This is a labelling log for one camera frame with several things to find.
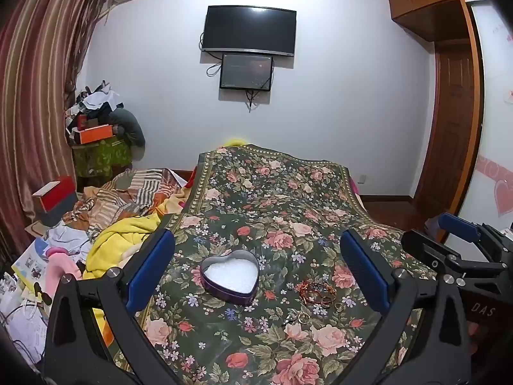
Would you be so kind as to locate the green cloth-covered table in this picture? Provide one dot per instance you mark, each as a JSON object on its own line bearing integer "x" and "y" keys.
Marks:
{"x": 100, "y": 156}

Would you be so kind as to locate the pink plush item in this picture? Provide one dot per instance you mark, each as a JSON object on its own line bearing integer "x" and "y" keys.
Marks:
{"x": 64, "y": 264}

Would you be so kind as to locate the dark floral blanket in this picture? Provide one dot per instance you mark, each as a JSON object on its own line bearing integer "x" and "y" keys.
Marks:
{"x": 272, "y": 192}

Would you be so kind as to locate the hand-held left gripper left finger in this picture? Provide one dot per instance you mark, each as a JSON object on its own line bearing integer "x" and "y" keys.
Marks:
{"x": 150, "y": 268}

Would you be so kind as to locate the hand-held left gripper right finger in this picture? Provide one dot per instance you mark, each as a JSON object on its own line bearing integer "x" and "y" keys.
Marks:
{"x": 366, "y": 268}

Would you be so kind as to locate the grey box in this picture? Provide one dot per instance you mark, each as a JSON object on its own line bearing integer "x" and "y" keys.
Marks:
{"x": 60, "y": 214}

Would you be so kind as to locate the heart-shaped metal tin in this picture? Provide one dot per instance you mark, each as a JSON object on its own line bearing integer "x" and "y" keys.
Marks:
{"x": 229, "y": 278}

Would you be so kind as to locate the brown wooden door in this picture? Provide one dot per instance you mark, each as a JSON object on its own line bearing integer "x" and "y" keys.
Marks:
{"x": 453, "y": 136}

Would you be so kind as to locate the striped patchwork quilt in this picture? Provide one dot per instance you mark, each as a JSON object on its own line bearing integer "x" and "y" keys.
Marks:
{"x": 128, "y": 192}

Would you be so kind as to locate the white wall socket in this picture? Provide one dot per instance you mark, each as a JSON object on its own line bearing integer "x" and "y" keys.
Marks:
{"x": 362, "y": 179}

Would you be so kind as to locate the pink cloth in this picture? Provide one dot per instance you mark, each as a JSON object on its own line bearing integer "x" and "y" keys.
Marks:
{"x": 354, "y": 190}

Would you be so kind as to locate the white clothing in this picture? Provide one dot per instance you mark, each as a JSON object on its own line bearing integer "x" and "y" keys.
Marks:
{"x": 68, "y": 238}

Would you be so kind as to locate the striped brown curtain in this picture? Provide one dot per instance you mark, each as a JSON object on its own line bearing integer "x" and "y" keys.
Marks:
{"x": 36, "y": 88}

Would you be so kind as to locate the small black wall monitor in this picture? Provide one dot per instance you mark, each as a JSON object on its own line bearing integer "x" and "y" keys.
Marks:
{"x": 246, "y": 71}

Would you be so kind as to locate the yellow fleece blanket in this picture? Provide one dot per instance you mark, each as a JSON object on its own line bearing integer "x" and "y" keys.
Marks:
{"x": 116, "y": 240}

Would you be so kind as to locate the orange box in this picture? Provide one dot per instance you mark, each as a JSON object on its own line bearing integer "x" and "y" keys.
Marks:
{"x": 96, "y": 134}

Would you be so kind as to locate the black wall television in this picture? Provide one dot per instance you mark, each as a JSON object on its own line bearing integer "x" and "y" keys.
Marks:
{"x": 248, "y": 30}

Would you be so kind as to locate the small silver jewelry piece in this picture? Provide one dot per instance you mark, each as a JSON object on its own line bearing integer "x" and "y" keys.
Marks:
{"x": 287, "y": 321}

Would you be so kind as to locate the wooden overhead cabinet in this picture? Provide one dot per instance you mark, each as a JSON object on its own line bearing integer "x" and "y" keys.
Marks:
{"x": 429, "y": 0}

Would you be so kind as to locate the printed booklet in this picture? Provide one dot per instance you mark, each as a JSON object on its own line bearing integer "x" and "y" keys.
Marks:
{"x": 32, "y": 258}

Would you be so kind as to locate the pile of clutter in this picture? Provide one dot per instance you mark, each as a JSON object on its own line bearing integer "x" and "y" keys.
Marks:
{"x": 90, "y": 104}

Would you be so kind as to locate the white plastic bags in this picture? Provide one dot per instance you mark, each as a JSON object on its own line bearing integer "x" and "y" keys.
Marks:
{"x": 20, "y": 321}

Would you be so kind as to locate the yellow pillow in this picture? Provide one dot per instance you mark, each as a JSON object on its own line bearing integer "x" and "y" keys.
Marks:
{"x": 234, "y": 142}

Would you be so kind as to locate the red cardboard box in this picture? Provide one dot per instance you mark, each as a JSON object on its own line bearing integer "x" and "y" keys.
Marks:
{"x": 54, "y": 194}

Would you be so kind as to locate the pink heart wall stickers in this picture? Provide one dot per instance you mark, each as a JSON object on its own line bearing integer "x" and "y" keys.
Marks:
{"x": 499, "y": 184}

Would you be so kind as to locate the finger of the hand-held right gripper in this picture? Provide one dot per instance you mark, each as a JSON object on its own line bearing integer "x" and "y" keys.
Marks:
{"x": 459, "y": 227}
{"x": 429, "y": 248}

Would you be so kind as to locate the grey garment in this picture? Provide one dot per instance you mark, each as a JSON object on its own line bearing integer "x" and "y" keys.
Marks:
{"x": 130, "y": 128}

